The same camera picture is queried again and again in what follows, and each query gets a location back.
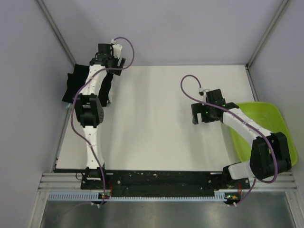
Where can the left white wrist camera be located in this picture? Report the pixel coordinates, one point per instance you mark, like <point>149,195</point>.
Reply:
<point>117,48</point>

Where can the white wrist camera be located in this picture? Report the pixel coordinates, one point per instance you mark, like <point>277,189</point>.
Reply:
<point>203,91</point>
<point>117,48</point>

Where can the right aluminium frame post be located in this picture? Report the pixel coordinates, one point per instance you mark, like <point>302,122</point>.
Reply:
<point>269,30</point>

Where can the aluminium frame post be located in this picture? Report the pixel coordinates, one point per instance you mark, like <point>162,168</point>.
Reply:
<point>269,30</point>
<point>54,28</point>

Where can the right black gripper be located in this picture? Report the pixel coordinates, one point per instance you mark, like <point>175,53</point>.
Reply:
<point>198,108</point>

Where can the aluminium front rail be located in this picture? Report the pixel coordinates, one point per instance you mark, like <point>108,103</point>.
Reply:
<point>71,182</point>

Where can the black t shirt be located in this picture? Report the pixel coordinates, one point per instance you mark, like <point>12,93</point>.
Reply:
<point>78,78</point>

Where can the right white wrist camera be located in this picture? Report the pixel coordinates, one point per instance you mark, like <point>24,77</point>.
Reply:
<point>203,91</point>

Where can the light blue cable duct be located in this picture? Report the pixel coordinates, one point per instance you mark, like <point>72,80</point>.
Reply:
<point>97,197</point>

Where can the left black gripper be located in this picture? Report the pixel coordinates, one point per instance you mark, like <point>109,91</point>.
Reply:
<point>115,71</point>

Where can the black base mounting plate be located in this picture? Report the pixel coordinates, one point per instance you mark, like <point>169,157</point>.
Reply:
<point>161,183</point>

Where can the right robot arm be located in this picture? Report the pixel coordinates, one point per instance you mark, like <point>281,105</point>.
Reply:
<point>269,153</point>

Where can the left aluminium frame post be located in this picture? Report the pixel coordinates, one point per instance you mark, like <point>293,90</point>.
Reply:
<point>54,28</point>

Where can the green plastic bin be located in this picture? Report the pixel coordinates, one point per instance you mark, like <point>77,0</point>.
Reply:
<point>268,116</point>

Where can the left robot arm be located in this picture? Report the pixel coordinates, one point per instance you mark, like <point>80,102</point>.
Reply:
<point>93,97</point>

